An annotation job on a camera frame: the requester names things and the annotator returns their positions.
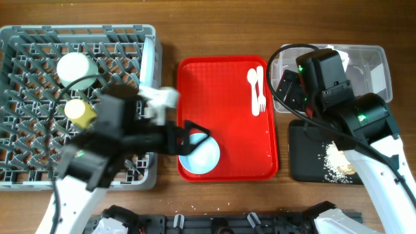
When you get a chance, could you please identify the white plastic fork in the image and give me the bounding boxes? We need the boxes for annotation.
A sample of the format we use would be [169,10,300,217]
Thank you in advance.
[256,66,267,112]

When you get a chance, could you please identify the white plastic spoon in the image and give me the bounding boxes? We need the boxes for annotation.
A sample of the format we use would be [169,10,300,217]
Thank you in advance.
[247,68,259,116]

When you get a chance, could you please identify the light blue round plate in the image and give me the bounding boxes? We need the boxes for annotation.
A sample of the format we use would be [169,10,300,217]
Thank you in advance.
[139,38,155,88]

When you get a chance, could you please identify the yellow plastic cup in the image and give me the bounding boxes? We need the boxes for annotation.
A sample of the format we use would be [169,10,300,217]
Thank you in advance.
[64,99,97,129]

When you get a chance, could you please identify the mint green bowl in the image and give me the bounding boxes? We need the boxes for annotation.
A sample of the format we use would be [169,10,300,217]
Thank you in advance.
[57,52,99,87]

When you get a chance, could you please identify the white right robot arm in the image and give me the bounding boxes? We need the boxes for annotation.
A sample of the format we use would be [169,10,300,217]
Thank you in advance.
[290,68,415,233]

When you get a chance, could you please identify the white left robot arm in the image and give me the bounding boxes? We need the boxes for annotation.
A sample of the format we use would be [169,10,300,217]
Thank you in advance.
[37,84,211,233]

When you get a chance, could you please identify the clear plastic waste bin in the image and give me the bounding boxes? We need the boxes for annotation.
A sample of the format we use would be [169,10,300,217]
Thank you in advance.
[270,44,393,103]

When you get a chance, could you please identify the grey plastic dishwasher rack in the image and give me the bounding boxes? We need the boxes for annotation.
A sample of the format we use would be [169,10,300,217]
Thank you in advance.
[1,24,163,191]

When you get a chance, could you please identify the red plastic serving tray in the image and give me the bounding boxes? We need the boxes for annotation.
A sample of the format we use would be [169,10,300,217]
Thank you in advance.
[177,55,279,183]

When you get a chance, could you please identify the black plastic tray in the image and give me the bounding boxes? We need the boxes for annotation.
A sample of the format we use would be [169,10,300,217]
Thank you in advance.
[289,120,362,185]

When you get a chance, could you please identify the spilled rice food scraps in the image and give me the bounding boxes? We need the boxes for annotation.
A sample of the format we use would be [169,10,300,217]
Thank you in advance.
[324,142,356,183]

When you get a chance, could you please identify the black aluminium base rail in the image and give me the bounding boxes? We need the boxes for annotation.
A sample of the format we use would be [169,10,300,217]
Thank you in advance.
[84,213,363,234]

